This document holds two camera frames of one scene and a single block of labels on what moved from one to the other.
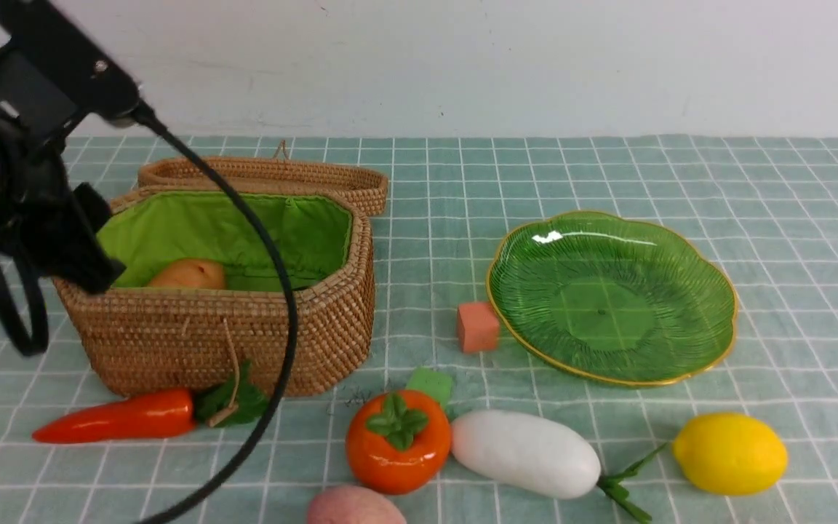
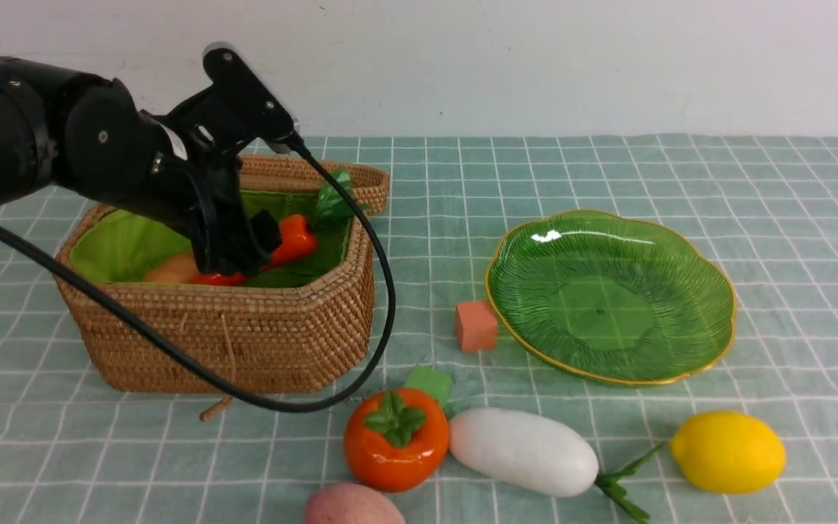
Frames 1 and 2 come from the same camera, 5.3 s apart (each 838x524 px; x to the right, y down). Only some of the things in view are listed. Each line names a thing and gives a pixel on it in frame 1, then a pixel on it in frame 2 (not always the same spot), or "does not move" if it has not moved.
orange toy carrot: x=231 y=401 -> x=337 y=206
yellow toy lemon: x=730 y=454 does not move
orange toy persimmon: x=398 y=442 does not move
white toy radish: x=540 y=456 does not move
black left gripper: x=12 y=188 -> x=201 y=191
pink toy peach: x=353 y=504 does not move
